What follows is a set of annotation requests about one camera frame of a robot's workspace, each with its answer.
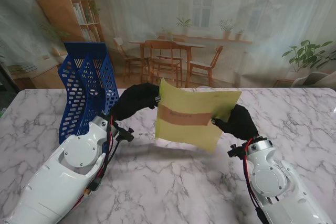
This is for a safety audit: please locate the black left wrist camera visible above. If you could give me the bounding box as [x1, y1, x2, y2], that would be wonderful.
[115, 126, 135, 143]

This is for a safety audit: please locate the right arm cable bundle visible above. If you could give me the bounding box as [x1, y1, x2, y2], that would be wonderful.
[243, 136, 280, 224]

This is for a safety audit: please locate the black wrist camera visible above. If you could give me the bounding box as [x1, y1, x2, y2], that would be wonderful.
[227, 144, 249, 159]
[115, 126, 135, 143]

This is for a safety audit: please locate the blue perforated file rack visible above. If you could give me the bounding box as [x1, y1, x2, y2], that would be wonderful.
[57, 41, 121, 146]

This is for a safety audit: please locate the yellow translucent file folder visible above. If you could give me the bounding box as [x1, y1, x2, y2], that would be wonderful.
[154, 78, 243, 154]

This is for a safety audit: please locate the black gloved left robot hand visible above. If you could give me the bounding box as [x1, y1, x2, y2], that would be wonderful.
[111, 82, 161, 122]

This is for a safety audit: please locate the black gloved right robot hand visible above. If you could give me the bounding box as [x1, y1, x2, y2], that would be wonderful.
[211, 104, 259, 141]

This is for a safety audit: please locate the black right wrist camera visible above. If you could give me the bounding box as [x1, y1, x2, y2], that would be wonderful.
[227, 144, 249, 159]

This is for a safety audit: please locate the printed room backdrop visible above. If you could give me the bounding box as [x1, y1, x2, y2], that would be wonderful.
[0, 0, 336, 90]

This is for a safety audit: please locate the pink receipt paper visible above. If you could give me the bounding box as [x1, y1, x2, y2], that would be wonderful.
[159, 104, 213, 126]

